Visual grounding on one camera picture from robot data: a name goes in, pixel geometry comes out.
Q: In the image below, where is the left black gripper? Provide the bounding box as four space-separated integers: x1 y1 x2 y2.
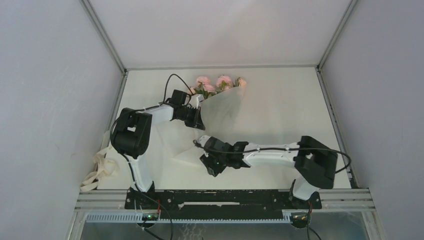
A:
177 105 205 130

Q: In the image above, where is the pink flower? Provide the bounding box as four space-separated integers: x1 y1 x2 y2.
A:
187 83 218 99
234 77 247 88

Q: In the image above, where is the white wrapping paper sheet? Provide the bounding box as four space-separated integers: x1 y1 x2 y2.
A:
145 67 342 191

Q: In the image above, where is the pink flower two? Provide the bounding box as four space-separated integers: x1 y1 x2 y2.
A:
196 76 214 91

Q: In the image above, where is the pink flower one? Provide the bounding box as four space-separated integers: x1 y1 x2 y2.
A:
216 75 234 92

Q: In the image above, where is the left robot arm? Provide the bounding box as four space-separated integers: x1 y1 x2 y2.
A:
109 90 205 209

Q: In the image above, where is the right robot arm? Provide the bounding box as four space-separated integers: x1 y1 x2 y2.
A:
193 135 352 208

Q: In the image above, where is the left circuit board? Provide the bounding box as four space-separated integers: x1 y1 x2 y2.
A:
141 213 159 222

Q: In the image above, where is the circuit board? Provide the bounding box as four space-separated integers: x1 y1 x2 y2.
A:
141 213 159 222
290 212 310 223

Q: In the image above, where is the cream ribbon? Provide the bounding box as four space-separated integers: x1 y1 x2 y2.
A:
79 130 120 193

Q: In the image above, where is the right circuit board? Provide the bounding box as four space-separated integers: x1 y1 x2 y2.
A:
290 212 310 223

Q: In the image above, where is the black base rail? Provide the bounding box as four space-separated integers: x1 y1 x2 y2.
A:
124 189 323 219

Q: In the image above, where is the white slotted cable duct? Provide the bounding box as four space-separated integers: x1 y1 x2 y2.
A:
85 212 292 224

